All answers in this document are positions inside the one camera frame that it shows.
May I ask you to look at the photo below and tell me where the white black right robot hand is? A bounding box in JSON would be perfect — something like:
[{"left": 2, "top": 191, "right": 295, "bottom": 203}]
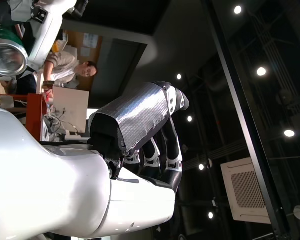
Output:
[{"left": 0, "top": 80, "right": 191, "bottom": 240}]

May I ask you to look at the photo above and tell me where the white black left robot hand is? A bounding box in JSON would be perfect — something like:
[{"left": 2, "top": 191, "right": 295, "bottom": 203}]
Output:
[{"left": 0, "top": 0, "right": 90, "bottom": 81}]

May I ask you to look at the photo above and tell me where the dark green drink can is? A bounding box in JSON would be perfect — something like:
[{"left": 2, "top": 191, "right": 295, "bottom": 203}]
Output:
[{"left": 0, "top": 26, "right": 29, "bottom": 77}]

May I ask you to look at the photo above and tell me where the man in white shirt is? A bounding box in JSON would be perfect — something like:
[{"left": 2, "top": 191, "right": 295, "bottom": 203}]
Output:
[{"left": 33, "top": 51, "right": 99, "bottom": 86}]

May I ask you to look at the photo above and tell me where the white flat panel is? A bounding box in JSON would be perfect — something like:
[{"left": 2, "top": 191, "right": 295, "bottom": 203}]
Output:
[{"left": 52, "top": 86, "right": 90, "bottom": 134}]

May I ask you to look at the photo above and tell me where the white ceiling air conditioner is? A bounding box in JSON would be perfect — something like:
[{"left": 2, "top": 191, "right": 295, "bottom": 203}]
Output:
[{"left": 220, "top": 156, "right": 273, "bottom": 225}]

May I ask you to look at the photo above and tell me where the orange metal desk frame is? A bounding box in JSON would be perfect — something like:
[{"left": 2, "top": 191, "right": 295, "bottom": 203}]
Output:
[{"left": 25, "top": 92, "right": 48, "bottom": 143}]

